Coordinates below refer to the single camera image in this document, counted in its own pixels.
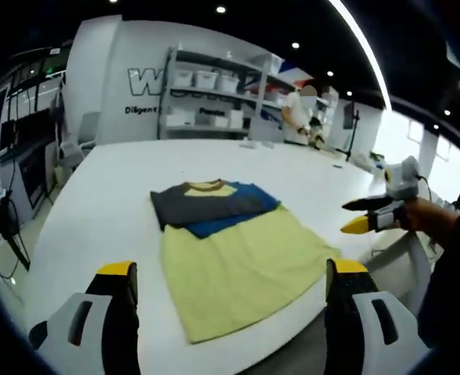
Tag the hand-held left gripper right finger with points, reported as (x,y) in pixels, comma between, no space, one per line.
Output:
(343,312)

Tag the black floor stand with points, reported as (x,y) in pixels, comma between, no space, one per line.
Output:
(18,250)

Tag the white flat box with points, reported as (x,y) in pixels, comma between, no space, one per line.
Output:
(180,117)

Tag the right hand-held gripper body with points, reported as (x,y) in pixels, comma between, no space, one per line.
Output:
(403,181)

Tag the curved ceiling light strip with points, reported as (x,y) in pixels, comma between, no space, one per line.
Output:
(364,43)

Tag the dark workbench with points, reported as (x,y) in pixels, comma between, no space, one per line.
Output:
(38,176)

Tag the white office chair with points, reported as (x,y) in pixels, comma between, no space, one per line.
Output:
(90,129)

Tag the yellow blue grey garment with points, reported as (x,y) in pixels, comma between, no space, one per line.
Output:
(233,265)

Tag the person's dark shirt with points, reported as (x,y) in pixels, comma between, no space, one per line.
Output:
(456,273)

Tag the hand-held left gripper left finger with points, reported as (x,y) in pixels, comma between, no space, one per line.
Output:
(120,312)

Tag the person's right hand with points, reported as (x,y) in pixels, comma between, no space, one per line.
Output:
(428,216)

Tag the white storage bin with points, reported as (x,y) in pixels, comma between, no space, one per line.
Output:
(183,79)
(206,80)
(229,83)

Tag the white upright box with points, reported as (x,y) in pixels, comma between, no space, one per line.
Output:
(236,119)

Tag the grey metal shelf rack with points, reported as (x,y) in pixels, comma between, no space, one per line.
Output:
(214,93)

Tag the black stand with screen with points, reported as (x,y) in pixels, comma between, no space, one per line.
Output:
(352,136)

